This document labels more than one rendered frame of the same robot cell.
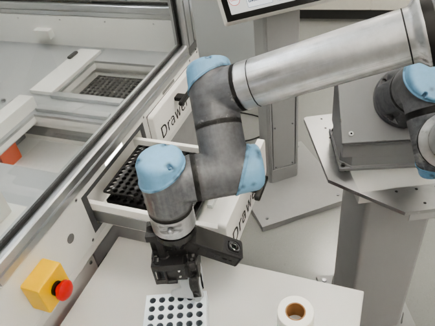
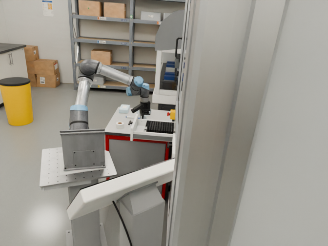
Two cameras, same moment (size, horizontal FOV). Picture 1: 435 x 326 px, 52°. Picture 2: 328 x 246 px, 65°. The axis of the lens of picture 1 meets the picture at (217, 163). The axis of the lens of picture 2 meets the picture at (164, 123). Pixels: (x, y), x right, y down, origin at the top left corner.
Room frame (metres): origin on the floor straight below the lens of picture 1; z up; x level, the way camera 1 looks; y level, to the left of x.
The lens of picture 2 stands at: (2.51, -0.59, 1.74)
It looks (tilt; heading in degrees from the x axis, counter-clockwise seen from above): 24 degrees down; 156
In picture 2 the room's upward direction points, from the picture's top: 5 degrees clockwise
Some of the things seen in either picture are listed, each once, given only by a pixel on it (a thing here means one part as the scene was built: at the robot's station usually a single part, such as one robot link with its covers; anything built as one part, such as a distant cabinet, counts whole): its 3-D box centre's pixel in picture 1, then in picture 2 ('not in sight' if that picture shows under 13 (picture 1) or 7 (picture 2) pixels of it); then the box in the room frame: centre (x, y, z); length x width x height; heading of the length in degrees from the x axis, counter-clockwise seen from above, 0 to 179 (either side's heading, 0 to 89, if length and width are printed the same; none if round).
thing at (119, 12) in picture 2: not in sight; (115, 10); (-3.11, 0.63, 1.66); 0.41 x 0.32 x 0.28; 69
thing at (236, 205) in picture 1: (245, 195); (134, 126); (0.72, -0.05, 0.87); 0.29 x 0.02 x 0.11; 155
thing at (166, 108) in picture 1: (175, 105); (173, 149); (1.14, 0.10, 0.87); 0.29 x 0.02 x 0.11; 155
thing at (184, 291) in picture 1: (186, 292); not in sight; (0.51, 0.09, 0.85); 0.06 x 0.03 x 0.09; 86
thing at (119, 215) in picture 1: (162, 184); (160, 130); (0.81, 0.14, 0.86); 0.40 x 0.26 x 0.06; 65
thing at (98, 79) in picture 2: not in sight; (95, 79); (-3.26, 0.22, 0.22); 0.40 x 0.30 x 0.17; 69
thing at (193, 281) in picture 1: (193, 278); not in sight; (0.50, 0.07, 0.89); 0.05 x 0.02 x 0.09; 176
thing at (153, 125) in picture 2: (165, 183); (159, 129); (0.80, 0.13, 0.87); 0.22 x 0.18 x 0.06; 65
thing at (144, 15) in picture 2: not in sight; (150, 16); (-2.85, 1.30, 1.61); 0.40 x 0.30 x 0.17; 69
